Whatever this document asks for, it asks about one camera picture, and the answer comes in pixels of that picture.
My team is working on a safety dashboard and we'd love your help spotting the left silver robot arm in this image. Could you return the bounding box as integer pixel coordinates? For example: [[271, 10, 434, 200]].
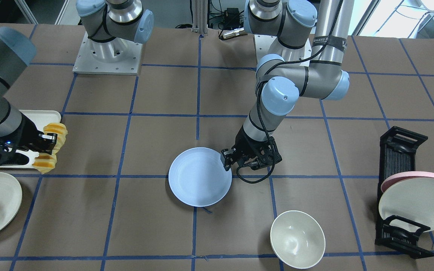
[[221, 0, 354, 171]]

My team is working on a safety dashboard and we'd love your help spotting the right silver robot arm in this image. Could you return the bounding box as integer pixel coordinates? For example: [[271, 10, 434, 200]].
[[0, 26, 58, 166]]

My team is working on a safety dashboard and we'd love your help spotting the black dish rack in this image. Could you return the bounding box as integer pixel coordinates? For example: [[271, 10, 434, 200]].
[[375, 126, 434, 259]]

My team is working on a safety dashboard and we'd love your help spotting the pink plate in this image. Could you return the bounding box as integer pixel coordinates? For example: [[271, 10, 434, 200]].
[[379, 171, 434, 193]]

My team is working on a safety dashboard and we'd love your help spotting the light blue plate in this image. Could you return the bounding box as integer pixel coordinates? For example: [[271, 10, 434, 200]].
[[168, 147, 232, 207]]

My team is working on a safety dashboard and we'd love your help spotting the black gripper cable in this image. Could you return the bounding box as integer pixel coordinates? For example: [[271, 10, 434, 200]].
[[237, 0, 344, 184]]

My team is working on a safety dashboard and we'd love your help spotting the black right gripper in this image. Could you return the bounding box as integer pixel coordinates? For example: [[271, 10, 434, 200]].
[[0, 117, 58, 165]]

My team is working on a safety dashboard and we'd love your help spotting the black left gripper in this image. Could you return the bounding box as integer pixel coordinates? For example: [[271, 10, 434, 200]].
[[221, 127, 282, 171]]

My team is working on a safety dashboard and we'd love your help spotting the cream plate in rack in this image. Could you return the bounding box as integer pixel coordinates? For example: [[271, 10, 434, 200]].
[[378, 177, 434, 230]]

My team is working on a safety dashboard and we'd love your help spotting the yellow spiral bread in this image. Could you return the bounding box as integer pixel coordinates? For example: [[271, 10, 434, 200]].
[[32, 123, 68, 174]]

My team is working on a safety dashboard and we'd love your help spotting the white rectangular tray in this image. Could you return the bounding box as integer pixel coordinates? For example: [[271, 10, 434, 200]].
[[0, 110, 61, 169]]

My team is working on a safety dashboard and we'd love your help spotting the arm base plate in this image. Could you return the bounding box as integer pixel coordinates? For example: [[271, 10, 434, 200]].
[[254, 35, 312, 66], [73, 33, 144, 76]]

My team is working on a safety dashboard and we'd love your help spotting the white ceramic bowl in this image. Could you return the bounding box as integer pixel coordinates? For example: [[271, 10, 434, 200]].
[[270, 210, 327, 269]]

